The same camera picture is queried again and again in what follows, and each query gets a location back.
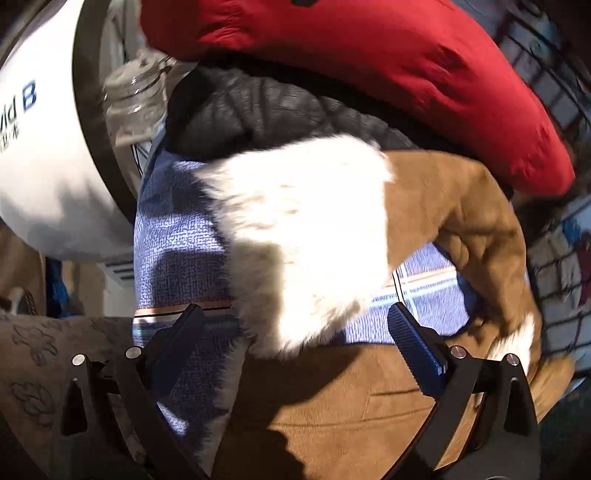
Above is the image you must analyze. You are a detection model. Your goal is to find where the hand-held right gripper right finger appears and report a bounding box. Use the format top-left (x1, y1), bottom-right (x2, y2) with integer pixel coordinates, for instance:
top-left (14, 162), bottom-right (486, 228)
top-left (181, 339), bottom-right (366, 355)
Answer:
top-left (387, 302), bottom-right (541, 480)

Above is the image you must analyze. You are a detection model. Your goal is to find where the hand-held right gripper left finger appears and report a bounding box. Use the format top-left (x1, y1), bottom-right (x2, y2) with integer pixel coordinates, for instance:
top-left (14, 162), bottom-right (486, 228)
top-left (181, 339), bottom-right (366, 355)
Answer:
top-left (60, 302), bottom-right (208, 480)

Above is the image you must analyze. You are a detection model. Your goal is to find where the brown suede fur-lined coat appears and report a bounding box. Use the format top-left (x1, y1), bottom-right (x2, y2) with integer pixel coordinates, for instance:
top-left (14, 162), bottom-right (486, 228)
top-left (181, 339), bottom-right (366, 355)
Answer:
top-left (194, 134), bottom-right (575, 480)

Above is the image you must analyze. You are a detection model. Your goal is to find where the blue plaid bedsheet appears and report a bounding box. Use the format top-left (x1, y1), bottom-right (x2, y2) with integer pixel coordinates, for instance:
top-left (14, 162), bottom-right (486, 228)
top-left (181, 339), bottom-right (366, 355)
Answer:
top-left (131, 134), bottom-right (481, 439)

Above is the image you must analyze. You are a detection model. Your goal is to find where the blue cloth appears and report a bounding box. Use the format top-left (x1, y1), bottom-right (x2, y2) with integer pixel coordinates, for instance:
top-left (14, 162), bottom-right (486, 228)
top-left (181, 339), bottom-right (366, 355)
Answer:
top-left (45, 257), bottom-right (71, 320)

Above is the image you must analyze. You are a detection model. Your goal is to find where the beige floral cloth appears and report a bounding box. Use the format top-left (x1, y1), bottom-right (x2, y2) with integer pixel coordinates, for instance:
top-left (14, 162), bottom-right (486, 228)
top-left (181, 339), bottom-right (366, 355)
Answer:
top-left (0, 316), bottom-right (153, 467)

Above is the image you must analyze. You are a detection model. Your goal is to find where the white cylindrical appliance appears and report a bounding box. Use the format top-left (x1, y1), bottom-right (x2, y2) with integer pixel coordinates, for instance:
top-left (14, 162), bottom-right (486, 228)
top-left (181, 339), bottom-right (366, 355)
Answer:
top-left (0, 0), bottom-right (145, 265)

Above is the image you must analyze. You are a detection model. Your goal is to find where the clear glass jar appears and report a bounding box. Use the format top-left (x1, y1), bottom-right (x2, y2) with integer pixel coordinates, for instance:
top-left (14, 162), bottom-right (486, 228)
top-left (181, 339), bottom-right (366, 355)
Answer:
top-left (102, 53), bottom-right (174, 148)

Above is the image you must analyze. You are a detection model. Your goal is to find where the dark grey quilted jacket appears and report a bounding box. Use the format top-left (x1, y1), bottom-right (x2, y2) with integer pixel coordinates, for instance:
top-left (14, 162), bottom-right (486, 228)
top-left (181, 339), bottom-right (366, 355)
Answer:
top-left (166, 65), bottom-right (513, 199)

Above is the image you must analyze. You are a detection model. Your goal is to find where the red puffy pillow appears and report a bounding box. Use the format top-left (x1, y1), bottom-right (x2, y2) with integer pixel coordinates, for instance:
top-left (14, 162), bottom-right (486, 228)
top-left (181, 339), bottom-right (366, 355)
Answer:
top-left (140, 0), bottom-right (575, 197)

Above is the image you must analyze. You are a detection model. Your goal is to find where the black iron railing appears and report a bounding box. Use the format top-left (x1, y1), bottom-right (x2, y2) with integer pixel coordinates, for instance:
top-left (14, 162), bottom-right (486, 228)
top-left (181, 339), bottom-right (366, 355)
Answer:
top-left (489, 0), bottom-right (591, 365)

